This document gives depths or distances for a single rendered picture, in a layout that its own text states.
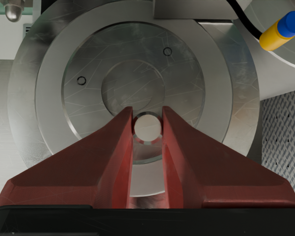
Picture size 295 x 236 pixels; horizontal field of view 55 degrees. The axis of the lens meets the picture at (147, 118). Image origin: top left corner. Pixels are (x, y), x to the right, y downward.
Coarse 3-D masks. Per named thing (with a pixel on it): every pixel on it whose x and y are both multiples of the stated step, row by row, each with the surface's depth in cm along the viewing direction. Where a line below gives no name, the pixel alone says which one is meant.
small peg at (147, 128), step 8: (144, 112) 12; (152, 112) 12; (136, 120) 12; (144, 120) 12; (152, 120) 12; (160, 120) 12; (136, 128) 12; (144, 128) 12; (152, 128) 12; (160, 128) 12; (136, 136) 12; (144, 136) 12; (152, 136) 12; (160, 136) 12; (144, 144) 12
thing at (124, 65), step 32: (96, 32) 15; (128, 32) 15; (160, 32) 15; (96, 64) 15; (128, 64) 15; (160, 64) 15; (192, 64) 15; (64, 96) 14; (96, 96) 14; (128, 96) 15; (160, 96) 15; (192, 96) 15; (96, 128) 14
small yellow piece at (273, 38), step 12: (228, 0) 14; (240, 12) 13; (252, 24) 13; (276, 24) 11; (288, 24) 10; (264, 36) 12; (276, 36) 11; (288, 36) 11; (264, 48) 12; (276, 48) 12
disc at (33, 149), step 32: (64, 0) 17; (96, 0) 17; (32, 32) 17; (224, 32) 17; (32, 64) 17; (32, 96) 16; (256, 96) 17; (32, 128) 16; (256, 128) 17; (32, 160) 16
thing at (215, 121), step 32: (128, 0) 17; (64, 32) 16; (192, 32) 17; (64, 64) 16; (224, 64) 17; (224, 96) 16; (64, 128) 16; (224, 128) 16; (160, 160) 16; (160, 192) 16
